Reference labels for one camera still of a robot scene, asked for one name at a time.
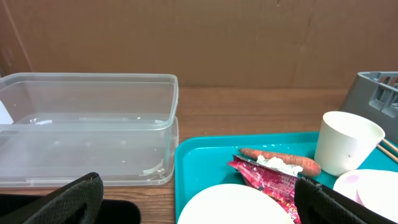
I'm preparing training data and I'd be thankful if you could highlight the orange carrot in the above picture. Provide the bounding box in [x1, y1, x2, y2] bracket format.
[239, 148, 321, 177]

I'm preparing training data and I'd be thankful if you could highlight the white round plate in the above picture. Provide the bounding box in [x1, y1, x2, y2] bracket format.
[177, 184, 293, 224]

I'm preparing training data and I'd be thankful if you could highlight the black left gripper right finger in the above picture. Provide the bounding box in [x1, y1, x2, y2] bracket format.
[294, 177, 395, 224]

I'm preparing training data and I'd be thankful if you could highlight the wooden chopstick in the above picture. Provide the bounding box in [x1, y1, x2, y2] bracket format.
[382, 139, 398, 153]
[377, 145, 398, 163]

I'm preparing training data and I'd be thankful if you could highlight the red snack wrapper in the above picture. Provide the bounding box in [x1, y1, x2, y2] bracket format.
[227, 155, 301, 223]

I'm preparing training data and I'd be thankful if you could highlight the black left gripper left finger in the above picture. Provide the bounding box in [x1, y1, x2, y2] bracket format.
[1, 172, 104, 223]

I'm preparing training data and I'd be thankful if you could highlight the clear plastic bin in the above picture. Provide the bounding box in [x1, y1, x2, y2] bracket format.
[1, 72, 178, 187]

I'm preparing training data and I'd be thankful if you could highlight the black plastic tray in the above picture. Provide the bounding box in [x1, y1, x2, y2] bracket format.
[1, 194, 141, 224]

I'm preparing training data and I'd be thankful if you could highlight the pink bowl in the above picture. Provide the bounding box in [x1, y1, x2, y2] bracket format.
[333, 169, 397, 222]

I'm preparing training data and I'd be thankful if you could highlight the foil ball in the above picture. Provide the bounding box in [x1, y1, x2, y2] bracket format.
[256, 156, 303, 177]

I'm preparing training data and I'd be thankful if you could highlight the grey dishwasher rack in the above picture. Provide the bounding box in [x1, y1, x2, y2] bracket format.
[340, 72, 397, 144]

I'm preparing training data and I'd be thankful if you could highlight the white paper cup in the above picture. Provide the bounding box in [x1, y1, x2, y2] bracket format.
[314, 111, 385, 177]

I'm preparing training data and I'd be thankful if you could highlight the teal serving tray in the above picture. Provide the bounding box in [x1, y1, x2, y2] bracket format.
[175, 132, 397, 221]

